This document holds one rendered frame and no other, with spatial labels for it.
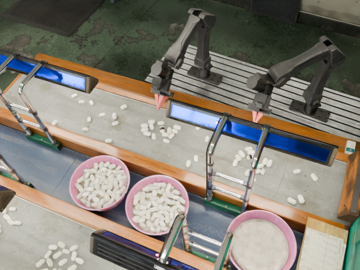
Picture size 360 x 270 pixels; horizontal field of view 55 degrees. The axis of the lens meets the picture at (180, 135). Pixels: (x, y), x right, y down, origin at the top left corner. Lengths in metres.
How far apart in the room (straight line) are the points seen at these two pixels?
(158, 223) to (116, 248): 0.44
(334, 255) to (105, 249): 0.83
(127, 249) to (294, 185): 0.81
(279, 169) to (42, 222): 1.04
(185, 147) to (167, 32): 1.93
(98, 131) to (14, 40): 2.20
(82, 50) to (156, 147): 1.93
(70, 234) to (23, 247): 0.19
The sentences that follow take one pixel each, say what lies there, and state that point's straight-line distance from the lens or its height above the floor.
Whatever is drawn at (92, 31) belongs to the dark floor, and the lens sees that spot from 3.56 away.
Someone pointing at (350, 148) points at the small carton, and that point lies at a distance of 1.67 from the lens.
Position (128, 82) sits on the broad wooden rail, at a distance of 1.88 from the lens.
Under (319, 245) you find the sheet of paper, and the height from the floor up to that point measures 0.78.
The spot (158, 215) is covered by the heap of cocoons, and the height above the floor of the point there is 0.74.
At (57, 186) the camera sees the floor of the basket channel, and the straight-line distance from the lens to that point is 1.73.
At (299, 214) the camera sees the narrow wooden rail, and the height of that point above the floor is 0.76.
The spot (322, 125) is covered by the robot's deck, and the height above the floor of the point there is 0.67.
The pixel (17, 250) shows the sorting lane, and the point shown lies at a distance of 1.59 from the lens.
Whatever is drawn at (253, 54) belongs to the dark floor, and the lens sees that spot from 3.14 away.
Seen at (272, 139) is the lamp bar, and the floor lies 1.08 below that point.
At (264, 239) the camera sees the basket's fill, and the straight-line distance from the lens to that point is 1.45.
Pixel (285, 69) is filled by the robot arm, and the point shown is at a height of 1.06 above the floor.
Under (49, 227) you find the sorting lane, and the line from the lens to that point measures 1.57.
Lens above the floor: 2.09
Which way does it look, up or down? 55 degrees down
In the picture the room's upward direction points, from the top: 6 degrees counter-clockwise
